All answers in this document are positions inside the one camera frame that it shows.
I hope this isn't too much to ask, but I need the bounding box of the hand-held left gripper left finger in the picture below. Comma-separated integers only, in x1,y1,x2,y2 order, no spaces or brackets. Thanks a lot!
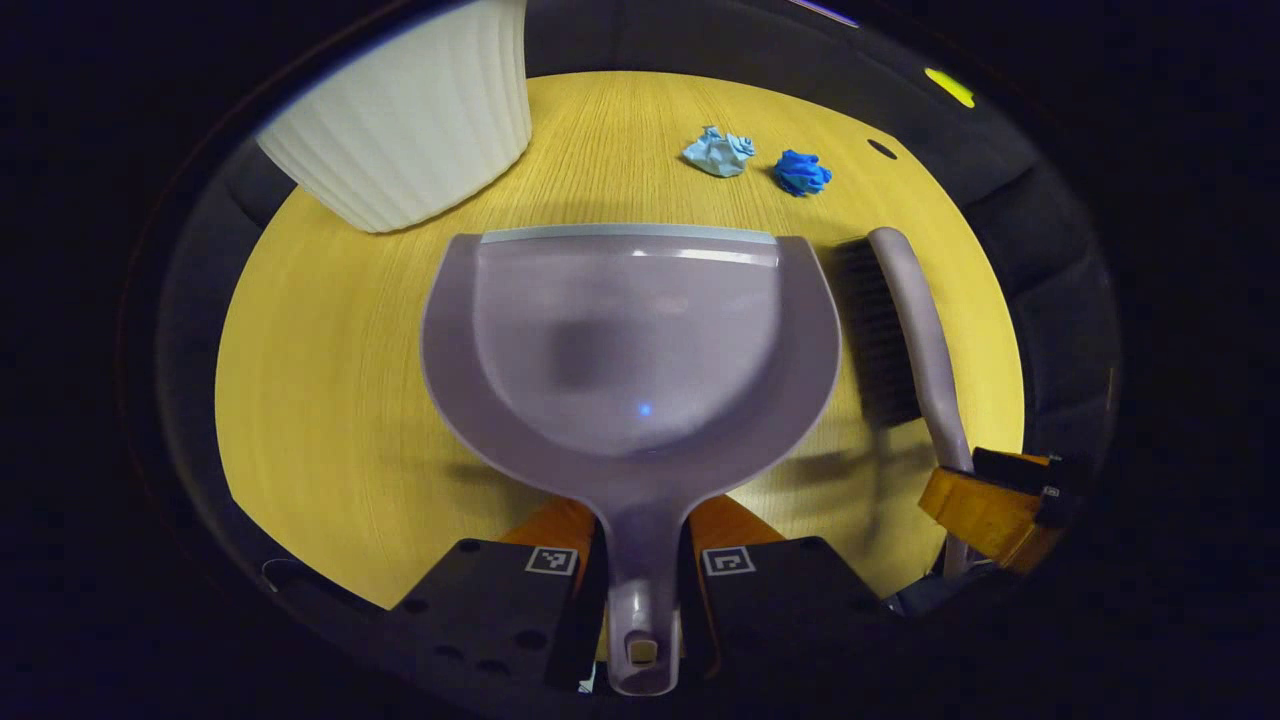
383,497,608,693

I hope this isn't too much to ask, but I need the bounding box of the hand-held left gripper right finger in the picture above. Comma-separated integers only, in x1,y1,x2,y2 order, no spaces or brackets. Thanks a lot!
685,495,903,686

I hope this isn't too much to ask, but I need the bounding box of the small purple broom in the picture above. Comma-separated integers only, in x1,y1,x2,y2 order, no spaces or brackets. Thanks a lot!
835,227,976,579

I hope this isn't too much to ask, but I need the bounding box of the small purple dustpan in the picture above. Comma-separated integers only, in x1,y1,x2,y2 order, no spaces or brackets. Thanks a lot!
420,224,843,698

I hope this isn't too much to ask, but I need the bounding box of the dark blue paper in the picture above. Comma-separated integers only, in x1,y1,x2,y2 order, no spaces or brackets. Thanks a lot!
773,149,833,197

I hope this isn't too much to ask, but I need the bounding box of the light blue paper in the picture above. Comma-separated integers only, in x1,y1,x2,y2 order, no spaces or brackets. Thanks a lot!
683,126,757,179

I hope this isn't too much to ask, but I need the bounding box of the white ribbed garbage bin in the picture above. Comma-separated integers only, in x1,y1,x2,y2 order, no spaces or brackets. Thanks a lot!
255,0,533,234

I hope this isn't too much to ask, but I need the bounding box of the wooden desktop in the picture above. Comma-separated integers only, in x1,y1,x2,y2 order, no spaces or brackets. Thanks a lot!
215,70,1026,611

